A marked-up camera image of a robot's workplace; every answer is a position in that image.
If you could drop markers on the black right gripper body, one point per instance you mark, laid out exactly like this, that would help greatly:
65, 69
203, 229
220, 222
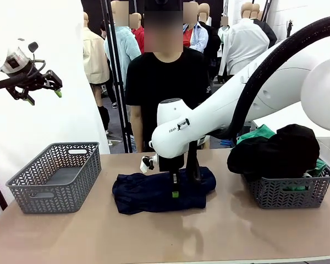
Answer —
171, 163

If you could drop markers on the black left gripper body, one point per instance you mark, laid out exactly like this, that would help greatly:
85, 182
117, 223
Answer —
30, 82

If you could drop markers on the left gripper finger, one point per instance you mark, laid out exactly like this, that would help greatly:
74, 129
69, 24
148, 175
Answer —
23, 96
57, 82

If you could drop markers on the large navy garment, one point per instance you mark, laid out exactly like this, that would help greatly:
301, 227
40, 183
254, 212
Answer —
143, 195

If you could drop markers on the black garment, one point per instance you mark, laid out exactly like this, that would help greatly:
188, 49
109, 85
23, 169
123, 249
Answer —
277, 154

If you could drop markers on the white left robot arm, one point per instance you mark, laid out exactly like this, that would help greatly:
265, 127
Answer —
13, 59

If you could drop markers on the person's right forearm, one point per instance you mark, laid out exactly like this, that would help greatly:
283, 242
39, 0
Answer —
137, 123

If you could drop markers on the person's right hand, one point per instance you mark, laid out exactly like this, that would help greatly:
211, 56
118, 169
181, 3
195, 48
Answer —
138, 148

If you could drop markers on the mannequin in beige shirt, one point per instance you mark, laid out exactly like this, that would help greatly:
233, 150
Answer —
94, 60

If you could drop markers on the blue cloth on floor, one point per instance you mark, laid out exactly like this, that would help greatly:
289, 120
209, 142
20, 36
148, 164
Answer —
226, 142

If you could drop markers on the black single pole stand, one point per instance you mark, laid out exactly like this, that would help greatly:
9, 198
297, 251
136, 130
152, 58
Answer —
118, 82

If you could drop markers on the mannequin in teal fleece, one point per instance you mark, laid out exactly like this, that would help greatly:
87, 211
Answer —
126, 46

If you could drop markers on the person in black t-shirt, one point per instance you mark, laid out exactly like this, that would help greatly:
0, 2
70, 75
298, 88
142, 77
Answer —
159, 82

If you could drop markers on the mannequin in red shirt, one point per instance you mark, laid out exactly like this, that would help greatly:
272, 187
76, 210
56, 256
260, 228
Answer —
138, 35

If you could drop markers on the grey plastic woven basket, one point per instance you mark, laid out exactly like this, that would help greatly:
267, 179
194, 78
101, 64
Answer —
286, 192
57, 198

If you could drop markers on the white table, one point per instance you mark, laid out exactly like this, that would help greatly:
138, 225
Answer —
280, 122

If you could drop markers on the mannequin in blue shirt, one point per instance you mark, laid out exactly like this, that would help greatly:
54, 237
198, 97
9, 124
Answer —
199, 38

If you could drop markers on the mannequin in black jacket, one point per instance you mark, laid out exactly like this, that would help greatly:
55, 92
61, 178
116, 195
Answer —
213, 41

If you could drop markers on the mannequin in white jacket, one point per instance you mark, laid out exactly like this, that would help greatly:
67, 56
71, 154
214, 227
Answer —
244, 46

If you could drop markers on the mannequin in dark coat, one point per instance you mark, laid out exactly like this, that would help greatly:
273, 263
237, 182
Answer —
270, 34

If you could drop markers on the black tripod stand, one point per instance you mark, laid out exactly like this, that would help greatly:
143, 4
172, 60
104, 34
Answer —
290, 28

